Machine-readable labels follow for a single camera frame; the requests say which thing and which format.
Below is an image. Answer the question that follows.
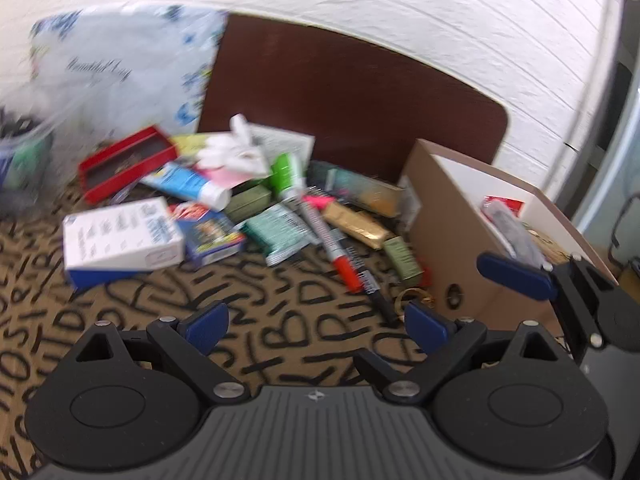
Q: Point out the black cable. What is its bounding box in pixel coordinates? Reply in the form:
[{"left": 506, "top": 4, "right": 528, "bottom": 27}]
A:
[{"left": 608, "top": 199, "right": 640, "bottom": 267}]

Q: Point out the white blue printed plastic bag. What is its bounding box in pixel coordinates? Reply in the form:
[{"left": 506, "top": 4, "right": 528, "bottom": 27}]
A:
[{"left": 27, "top": 4, "right": 229, "bottom": 137}]

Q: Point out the red packet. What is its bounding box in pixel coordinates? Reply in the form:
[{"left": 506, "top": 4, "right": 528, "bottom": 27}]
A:
[{"left": 480, "top": 194, "right": 526, "bottom": 219}]

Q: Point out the gold foil bar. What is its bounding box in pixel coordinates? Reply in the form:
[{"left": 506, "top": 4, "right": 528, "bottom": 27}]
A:
[{"left": 322, "top": 202, "right": 394, "bottom": 250}]

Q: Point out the silver red marker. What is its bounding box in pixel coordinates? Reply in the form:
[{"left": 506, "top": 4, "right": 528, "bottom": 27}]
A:
[{"left": 298, "top": 195, "right": 365, "bottom": 294}]

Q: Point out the red tray box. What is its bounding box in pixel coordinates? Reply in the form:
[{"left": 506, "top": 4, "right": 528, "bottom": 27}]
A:
[{"left": 77, "top": 125, "right": 180, "bottom": 205}]

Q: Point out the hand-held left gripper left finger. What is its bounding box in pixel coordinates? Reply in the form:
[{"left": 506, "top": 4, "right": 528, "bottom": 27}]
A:
[{"left": 74, "top": 301, "right": 250, "bottom": 407}]

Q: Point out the clear plastic container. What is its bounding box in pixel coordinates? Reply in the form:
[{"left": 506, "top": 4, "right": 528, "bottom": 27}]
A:
[{"left": 0, "top": 104, "right": 57, "bottom": 197}]

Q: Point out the brown cardboard box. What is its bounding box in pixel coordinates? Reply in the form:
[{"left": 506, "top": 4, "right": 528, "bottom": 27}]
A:
[{"left": 397, "top": 138, "right": 621, "bottom": 343}]

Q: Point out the black pen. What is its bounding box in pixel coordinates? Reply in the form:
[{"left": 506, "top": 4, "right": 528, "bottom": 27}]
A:
[{"left": 345, "top": 240, "right": 399, "bottom": 326}]

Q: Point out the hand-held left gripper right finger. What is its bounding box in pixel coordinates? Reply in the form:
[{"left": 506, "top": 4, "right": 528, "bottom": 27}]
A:
[{"left": 352, "top": 301, "right": 572, "bottom": 407}]

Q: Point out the green foil packet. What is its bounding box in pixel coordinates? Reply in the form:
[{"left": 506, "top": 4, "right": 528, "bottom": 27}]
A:
[{"left": 244, "top": 203, "right": 326, "bottom": 267}]

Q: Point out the green white tube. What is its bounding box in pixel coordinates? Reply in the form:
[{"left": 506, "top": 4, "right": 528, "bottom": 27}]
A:
[{"left": 269, "top": 152, "right": 307, "bottom": 204}]

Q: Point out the blue card box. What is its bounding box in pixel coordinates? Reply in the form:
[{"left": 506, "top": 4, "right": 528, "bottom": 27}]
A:
[{"left": 170, "top": 202, "right": 247, "bottom": 267}]

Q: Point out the white paper card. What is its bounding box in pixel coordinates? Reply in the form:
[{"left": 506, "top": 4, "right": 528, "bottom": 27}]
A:
[{"left": 247, "top": 123, "right": 316, "bottom": 167}]

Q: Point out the dark brown board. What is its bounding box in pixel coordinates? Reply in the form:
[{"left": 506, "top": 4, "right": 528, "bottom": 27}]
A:
[{"left": 196, "top": 12, "right": 510, "bottom": 184}]

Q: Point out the small olive green box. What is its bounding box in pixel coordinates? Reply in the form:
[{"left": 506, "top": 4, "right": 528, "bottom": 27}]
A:
[{"left": 382, "top": 236, "right": 425, "bottom": 284}]

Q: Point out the yellow green packet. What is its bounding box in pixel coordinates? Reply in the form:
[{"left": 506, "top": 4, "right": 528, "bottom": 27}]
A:
[{"left": 170, "top": 133, "right": 221, "bottom": 159}]

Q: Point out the gold key ring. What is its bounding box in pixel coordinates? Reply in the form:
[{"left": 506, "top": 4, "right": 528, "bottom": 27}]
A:
[{"left": 394, "top": 287, "right": 436, "bottom": 319}]

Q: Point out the crumpled white tissue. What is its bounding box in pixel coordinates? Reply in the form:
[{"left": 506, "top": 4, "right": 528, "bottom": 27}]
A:
[{"left": 192, "top": 114, "right": 271, "bottom": 181}]

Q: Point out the white blue carton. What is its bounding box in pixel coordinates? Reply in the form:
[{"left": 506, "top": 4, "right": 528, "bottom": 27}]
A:
[{"left": 62, "top": 197, "right": 186, "bottom": 291}]

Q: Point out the grey wrapped item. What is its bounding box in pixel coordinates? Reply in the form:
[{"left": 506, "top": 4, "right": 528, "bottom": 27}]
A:
[{"left": 487, "top": 205, "right": 546, "bottom": 266}]

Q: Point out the long teal box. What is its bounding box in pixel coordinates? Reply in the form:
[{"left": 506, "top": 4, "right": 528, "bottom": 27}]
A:
[{"left": 307, "top": 160, "right": 406, "bottom": 219}]

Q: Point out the pink packet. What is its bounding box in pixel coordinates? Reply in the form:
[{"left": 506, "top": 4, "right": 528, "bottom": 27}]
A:
[{"left": 202, "top": 167, "right": 241, "bottom": 189}]

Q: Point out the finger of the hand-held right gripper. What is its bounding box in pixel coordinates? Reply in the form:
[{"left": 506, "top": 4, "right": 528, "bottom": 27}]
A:
[{"left": 476, "top": 252, "right": 619, "bottom": 362}]

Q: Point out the letter-printed tan desktop cloth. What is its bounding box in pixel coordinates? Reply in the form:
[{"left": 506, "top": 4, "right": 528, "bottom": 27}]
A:
[{"left": 0, "top": 180, "right": 576, "bottom": 480}]

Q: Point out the blue white tube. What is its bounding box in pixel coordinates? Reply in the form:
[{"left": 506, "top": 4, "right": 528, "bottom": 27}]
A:
[{"left": 141, "top": 162, "right": 234, "bottom": 211}]

